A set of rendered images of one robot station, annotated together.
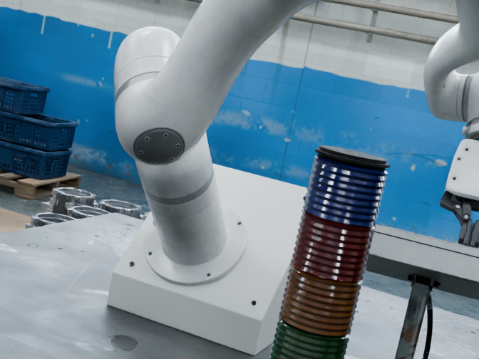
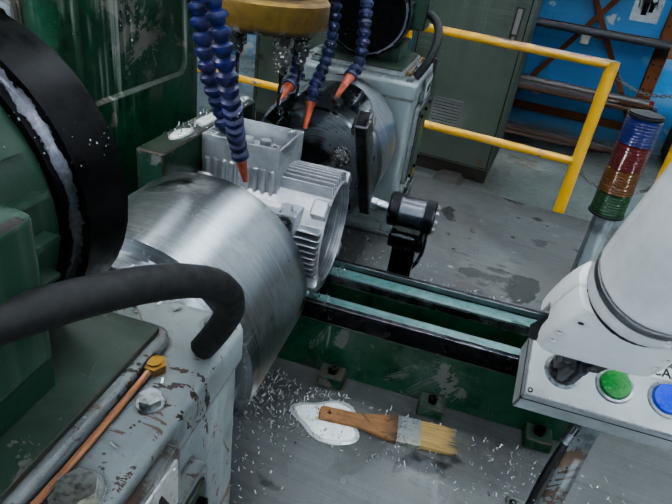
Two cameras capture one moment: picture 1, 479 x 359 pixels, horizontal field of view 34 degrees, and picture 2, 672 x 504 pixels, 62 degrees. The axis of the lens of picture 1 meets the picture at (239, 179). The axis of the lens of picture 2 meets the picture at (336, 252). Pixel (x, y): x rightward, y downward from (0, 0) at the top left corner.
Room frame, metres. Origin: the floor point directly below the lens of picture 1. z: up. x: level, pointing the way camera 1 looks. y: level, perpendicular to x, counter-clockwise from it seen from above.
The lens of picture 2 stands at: (1.58, -0.61, 1.42)
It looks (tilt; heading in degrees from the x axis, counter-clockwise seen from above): 30 degrees down; 177
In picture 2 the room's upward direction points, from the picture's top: 9 degrees clockwise
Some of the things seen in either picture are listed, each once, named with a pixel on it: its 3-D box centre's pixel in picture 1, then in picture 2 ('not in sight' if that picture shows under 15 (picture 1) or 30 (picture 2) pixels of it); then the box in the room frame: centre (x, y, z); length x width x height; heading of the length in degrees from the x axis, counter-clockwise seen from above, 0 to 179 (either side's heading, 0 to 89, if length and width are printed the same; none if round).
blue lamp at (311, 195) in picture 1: (345, 189); (640, 131); (0.63, -0.08, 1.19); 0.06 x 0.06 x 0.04
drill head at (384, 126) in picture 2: not in sight; (333, 140); (0.46, -0.60, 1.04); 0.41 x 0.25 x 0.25; 166
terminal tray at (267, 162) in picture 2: not in sight; (253, 155); (0.78, -0.72, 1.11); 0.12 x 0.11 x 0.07; 76
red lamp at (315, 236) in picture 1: (332, 243); (629, 155); (0.63, -0.08, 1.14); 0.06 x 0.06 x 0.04
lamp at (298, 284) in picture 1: (320, 297); (619, 179); (0.63, -0.08, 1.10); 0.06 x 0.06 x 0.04
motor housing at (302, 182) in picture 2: not in sight; (273, 216); (0.79, -0.68, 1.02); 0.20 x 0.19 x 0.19; 76
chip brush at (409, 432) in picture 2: not in sight; (388, 427); (0.99, -0.47, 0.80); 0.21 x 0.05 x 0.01; 82
